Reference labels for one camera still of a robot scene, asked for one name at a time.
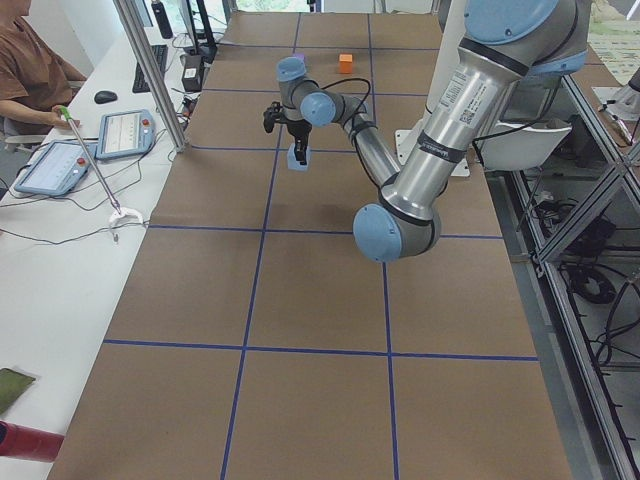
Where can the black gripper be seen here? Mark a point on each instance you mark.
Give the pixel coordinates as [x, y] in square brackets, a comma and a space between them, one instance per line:
[297, 130]

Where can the light blue foam block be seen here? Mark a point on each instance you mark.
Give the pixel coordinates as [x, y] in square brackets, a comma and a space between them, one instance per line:
[294, 165]

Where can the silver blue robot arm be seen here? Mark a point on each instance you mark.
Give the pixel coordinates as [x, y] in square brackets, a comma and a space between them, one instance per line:
[503, 42]

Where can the orange foam block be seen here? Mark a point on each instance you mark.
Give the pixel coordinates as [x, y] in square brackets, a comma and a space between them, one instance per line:
[345, 63]

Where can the black power adapter box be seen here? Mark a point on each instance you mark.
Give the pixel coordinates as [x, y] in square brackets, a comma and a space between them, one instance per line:
[193, 73]

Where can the black monitor stand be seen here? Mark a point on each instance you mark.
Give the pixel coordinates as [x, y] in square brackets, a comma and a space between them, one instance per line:
[196, 20]

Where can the far blue teach pendant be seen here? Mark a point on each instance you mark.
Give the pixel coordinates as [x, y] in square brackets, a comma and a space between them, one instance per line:
[125, 134]

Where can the blue teach pendant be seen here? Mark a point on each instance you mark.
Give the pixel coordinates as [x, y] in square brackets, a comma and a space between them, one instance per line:
[125, 134]
[55, 171]

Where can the black water bottle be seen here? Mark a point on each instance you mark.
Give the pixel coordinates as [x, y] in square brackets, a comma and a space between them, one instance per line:
[162, 19]

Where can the black computer mouse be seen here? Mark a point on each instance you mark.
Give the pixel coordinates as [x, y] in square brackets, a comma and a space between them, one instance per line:
[104, 97]

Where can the white plastic chair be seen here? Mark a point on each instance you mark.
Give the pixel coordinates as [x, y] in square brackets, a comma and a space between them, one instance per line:
[524, 149]

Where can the near blue teach pendant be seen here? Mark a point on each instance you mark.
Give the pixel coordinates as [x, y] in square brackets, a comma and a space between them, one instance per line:
[55, 171]

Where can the person in brown shirt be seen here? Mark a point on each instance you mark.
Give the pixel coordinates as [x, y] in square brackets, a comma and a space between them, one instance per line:
[35, 81]

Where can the green cloth pouch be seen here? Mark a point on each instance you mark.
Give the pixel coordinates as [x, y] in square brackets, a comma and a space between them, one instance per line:
[13, 384]

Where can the red cylinder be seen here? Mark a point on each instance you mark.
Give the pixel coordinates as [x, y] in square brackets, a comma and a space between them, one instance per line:
[27, 443]

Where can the green handled reacher grabber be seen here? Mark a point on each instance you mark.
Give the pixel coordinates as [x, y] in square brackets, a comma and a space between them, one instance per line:
[120, 212]

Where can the grey aluminium frame post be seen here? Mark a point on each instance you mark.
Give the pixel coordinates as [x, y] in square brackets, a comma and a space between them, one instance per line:
[155, 79]

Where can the aluminium side frame rack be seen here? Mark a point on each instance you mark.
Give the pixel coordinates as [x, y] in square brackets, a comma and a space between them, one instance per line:
[577, 217]

